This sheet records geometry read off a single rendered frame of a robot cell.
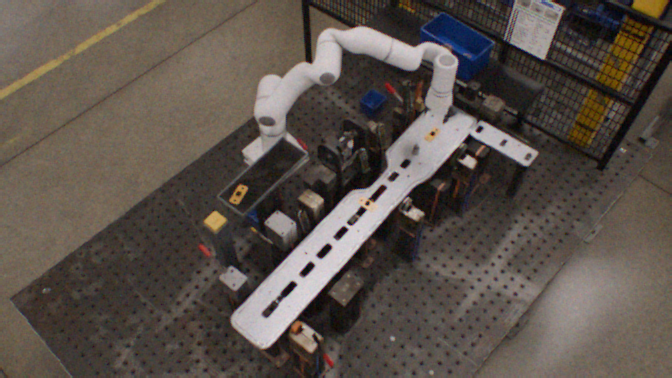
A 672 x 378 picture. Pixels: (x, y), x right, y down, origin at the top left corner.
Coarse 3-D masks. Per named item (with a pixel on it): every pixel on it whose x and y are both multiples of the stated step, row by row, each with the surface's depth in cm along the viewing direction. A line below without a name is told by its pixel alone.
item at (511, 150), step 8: (488, 128) 266; (472, 136) 264; (480, 136) 263; (488, 136) 263; (496, 136) 263; (504, 136) 263; (488, 144) 261; (496, 144) 261; (512, 144) 261; (520, 144) 261; (504, 152) 258; (512, 152) 258; (520, 152) 258; (528, 152) 258; (536, 152) 258; (520, 160) 256; (528, 160) 256
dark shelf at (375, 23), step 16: (384, 16) 303; (400, 16) 303; (384, 32) 296; (400, 32) 296; (416, 32) 296; (432, 64) 284; (496, 64) 284; (464, 80) 278; (480, 80) 278; (496, 80) 278; (512, 80) 278; (528, 80) 278; (496, 96) 272; (512, 96) 272; (528, 96) 272; (512, 112) 270
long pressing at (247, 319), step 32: (416, 128) 266; (448, 128) 266; (416, 160) 256; (352, 192) 247; (384, 192) 247; (320, 224) 239; (288, 256) 231; (320, 288) 224; (256, 320) 217; (288, 320) 217
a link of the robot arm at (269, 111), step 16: (320, 48) 227; (336, 48) 227; (304, 64) 235; (320, 64) 223; (336, 64) 224; (288, 80) 240; (304, 80) 235; (320, 80) 225; (336, 80) 227; (272, 96) 245; (288, 96) 244; (256, 112) 250; (272, 112) 248
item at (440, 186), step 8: (432, 184) 251; (440, 184) 251; (432, 192) 254; (440, 192) 250; (432, 200) 258; (440, 200) 254; (432, 208) 263; (440, 208) 265; (432, 216) 267; (432, 224) 271
